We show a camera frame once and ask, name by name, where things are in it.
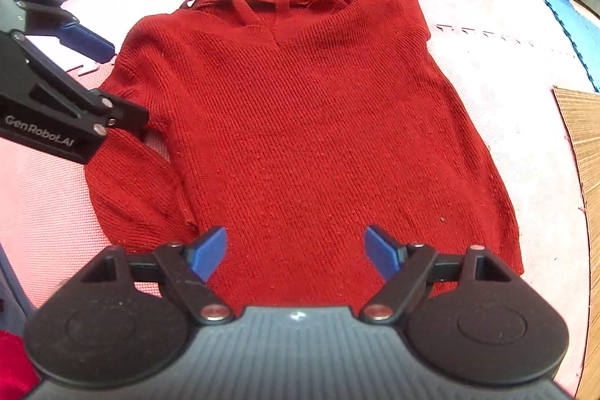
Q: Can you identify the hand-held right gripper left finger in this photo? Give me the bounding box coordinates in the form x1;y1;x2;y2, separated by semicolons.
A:
75;226;234;326

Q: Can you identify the red knit sweater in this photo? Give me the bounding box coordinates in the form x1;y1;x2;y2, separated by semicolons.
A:
84;0;525;317

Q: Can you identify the woven bamboo mat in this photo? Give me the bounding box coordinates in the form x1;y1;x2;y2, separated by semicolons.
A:
552;85;600;382

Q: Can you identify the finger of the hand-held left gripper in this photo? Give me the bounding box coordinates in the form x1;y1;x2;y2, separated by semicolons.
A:
0;32;150;135
16;0;116;63

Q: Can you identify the person's red robe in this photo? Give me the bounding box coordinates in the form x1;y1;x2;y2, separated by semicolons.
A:
0;330;41;400

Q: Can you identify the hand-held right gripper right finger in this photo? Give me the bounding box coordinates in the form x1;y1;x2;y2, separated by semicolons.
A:
358;225;521;326

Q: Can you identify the blue foam mat tile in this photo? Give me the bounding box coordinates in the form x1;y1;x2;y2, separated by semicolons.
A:
516;0;600;94

